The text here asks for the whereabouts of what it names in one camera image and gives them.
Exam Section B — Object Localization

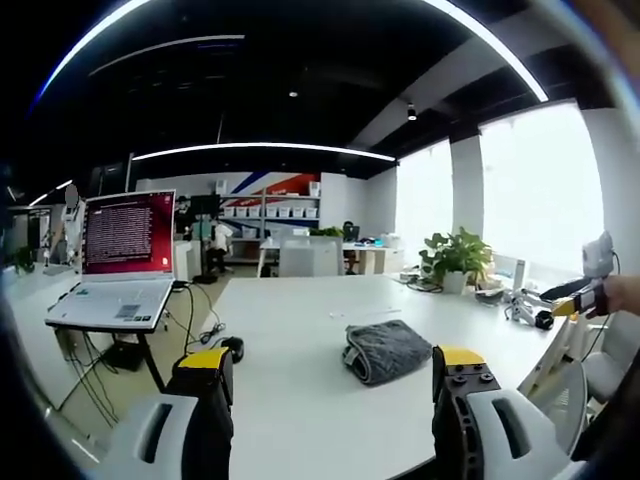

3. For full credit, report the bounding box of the black keyboard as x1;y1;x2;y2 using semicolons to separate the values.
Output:
539;278;591;301

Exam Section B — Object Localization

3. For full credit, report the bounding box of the black cable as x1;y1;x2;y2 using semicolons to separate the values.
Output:
172;280;226;351

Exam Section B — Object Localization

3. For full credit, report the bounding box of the black laptop stand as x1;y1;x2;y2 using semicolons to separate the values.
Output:
52;324;169;391

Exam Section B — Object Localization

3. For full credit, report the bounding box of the potted green plant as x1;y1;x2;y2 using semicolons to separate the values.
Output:
418;227;496;295

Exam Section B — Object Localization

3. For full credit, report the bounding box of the person's right hand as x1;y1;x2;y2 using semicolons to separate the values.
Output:
602;273;640;316

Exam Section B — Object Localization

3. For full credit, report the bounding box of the white storage shelf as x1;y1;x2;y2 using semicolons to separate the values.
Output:
219;192;322;256

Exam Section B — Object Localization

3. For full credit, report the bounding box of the white laptop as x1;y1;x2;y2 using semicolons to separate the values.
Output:
44;188;178;335

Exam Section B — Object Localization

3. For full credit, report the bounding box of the black monitor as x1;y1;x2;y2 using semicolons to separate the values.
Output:
190;194;221;217

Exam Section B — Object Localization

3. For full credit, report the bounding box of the grey towel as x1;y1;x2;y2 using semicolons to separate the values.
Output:
342;319;434;387

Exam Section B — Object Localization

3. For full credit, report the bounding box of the white desk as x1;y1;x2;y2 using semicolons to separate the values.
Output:
342;239;406;275

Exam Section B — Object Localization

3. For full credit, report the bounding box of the small potted plant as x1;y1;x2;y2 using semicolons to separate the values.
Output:
12;245;37;276

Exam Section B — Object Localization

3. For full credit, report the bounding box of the small white robot toy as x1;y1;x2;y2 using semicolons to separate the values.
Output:
503;292;539;324

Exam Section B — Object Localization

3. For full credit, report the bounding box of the white office chair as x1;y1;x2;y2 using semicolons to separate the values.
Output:
517;314;621;456

